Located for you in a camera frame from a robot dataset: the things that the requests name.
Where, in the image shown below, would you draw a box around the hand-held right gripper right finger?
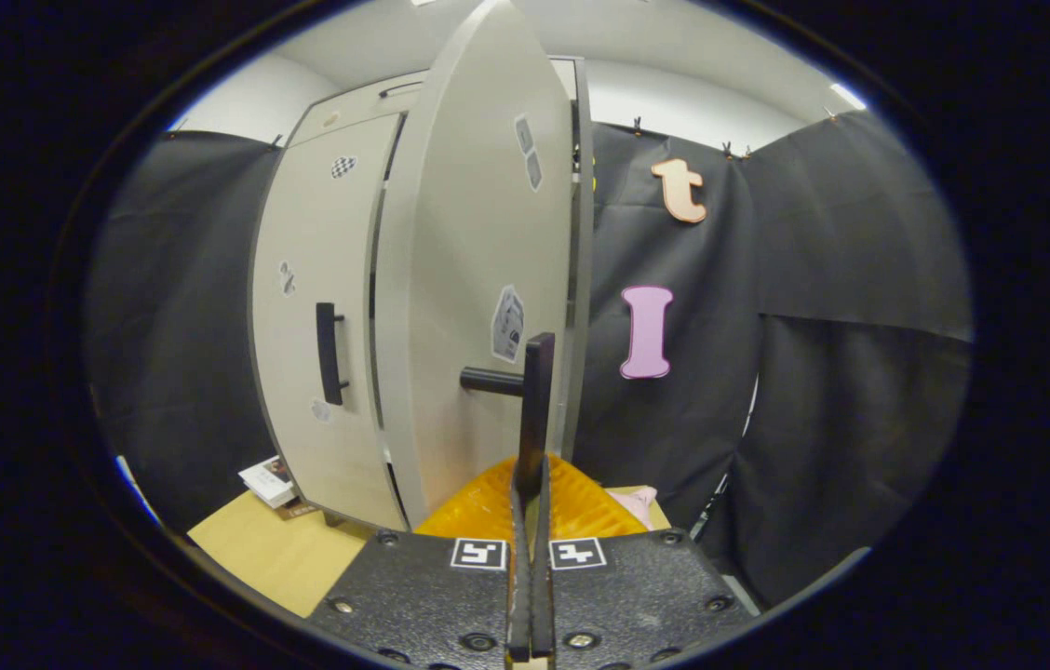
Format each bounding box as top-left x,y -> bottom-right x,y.
530,454 -> 761,670

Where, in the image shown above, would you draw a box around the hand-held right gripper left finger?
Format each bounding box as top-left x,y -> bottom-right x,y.
306,454 -> 533,670

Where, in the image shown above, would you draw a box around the beige cabinet door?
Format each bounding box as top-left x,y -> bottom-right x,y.
249,112 -> 410,533
374,0 -> 582,527

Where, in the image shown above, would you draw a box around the beige double-door shoe cabinet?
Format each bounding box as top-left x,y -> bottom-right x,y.
249,54 -> 597,533

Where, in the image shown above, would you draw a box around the white portrait cover book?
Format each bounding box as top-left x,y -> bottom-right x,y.
238,456 -> 299,509

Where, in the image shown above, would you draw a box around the black backdrop cloth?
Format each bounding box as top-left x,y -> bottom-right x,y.
83,110 -> 973,610

